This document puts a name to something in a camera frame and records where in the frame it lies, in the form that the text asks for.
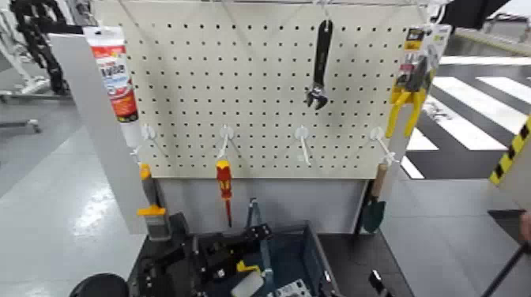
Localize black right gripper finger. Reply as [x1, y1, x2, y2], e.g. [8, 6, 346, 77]
[368, 269, 394, 297]

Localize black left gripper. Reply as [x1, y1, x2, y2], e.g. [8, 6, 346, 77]
[194, 224, 273, 287]

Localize yellow crate latch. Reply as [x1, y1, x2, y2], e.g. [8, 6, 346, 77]
[236, 260, 262, 275]

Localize blue plastic crate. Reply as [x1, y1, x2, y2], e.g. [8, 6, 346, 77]
[188, 221, 341, 297]

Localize grey stand back panel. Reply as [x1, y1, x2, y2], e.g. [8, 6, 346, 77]
[155, 178, 368, 235]

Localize white rectangular object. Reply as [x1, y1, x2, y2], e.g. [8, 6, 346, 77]
[230, 271, 266, 297]

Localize red yellow screwdriver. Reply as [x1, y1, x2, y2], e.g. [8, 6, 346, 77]
[215, 159, 234, 228]

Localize grey device with buttons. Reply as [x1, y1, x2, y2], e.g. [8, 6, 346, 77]
[267, 279, 313, 297]

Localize white pegboard hook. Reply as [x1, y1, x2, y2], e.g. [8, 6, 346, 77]
[315, 0, 335, 21]
[294, 125, 313, 167]
[217, 124, 236, 160]
[140, 124, 160, 156]
[370, 126, 400, 166]

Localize black pole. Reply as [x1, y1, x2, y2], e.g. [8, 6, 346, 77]
[480, 242, 531, 297]

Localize beige perforated pegboard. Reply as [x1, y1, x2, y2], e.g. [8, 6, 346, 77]
[92, 0, 420, 180]

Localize black round dome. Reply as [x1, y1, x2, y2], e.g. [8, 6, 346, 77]
[68, 272, 130, 297]

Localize black adjustable wrench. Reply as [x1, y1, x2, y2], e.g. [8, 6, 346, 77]
[306, 19, 334, 111]

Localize yellow black striped barrier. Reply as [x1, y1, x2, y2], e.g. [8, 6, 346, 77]
[488, 115, 531, 186]

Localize yellow pliers in package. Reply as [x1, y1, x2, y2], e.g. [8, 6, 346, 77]
[385, 24, 452, 140]

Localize white red sealant tube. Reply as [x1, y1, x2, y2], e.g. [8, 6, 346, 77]
[82, 25, 144, 150]

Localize black angular object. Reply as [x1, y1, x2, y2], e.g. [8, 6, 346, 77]
[439, 0, 512, 31]

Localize blue crate handle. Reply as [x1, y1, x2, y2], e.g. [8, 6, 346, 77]
[247, 197, 276, 289]

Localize green trowel with wooden handle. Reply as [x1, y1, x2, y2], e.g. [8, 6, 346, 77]
[362, 162, 391, 234]

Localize scraper with orange grey handle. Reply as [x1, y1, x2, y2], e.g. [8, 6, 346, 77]
[137, 163, 172, 242]

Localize white metal frame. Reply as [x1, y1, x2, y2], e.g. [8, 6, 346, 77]
[0, 8, 53, 104]

